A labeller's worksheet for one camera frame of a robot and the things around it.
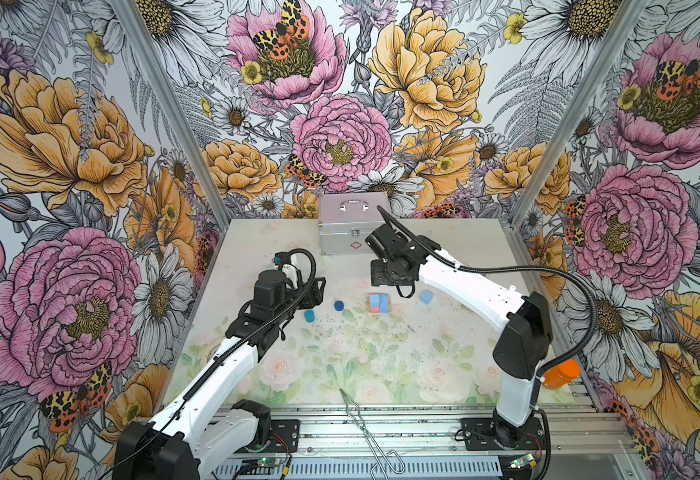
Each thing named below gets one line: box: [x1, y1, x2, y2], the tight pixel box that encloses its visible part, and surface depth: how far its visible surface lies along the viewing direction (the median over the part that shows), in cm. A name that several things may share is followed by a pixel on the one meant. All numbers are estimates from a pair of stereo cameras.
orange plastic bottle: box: [542, 358, 581, 390], surface depth 78 cm
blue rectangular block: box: [379, 293, 389, 313], surface depth 96 cm
